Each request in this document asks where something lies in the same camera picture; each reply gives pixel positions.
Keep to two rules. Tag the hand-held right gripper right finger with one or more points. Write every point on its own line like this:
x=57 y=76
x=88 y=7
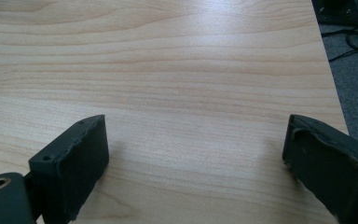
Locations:
x=332 y=168

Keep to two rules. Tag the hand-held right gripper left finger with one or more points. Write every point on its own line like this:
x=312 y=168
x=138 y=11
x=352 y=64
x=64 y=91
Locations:
x=74 y=168

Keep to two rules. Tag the black stand base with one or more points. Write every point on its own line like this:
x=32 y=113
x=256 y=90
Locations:
x=335 y=14

